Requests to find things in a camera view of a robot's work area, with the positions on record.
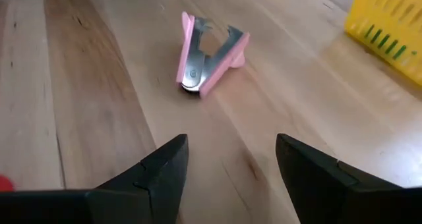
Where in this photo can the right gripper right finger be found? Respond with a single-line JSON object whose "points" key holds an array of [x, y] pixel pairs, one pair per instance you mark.
{"points": [[323, 191]]}

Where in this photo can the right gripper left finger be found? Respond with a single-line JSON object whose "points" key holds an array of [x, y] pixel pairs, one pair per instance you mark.
{"points": [[148, 197]]}

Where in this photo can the short red stapler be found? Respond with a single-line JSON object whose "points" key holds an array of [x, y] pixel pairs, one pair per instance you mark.
{"points": [[6, 184]]}

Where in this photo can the yellow plastic basket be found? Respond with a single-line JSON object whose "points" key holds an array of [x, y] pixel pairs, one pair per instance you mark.
{"points": [[379, 16]]}

